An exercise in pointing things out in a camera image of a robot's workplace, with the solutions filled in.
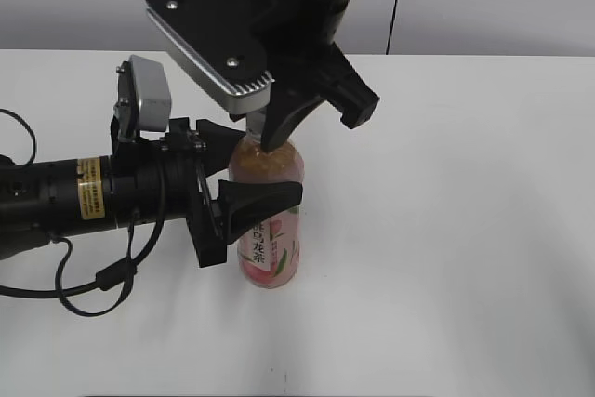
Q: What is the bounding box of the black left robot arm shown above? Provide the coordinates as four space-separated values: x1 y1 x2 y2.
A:
1 117 303 268

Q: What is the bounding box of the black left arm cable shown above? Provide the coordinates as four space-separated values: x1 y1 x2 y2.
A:
0 108 164 317

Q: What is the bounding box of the white bottle cap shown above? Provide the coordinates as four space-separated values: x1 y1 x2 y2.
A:
245 108 266 143

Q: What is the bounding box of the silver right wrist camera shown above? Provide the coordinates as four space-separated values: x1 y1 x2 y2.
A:
145 0 273 115

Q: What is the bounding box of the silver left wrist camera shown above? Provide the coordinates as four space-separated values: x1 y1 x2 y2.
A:
113 54 172 142

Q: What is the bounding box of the peach oolong tea bottle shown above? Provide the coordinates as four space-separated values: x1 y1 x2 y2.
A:
229 136 304 288

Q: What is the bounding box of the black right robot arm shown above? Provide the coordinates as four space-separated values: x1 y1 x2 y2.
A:
196 0 379 152

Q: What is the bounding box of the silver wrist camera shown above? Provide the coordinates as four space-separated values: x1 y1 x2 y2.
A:
113 54 172 142
145 0 273 115

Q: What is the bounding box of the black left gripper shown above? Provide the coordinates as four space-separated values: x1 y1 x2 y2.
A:
109 117 303 268

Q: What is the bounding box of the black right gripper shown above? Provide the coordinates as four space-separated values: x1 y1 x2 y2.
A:
248 0 379 152

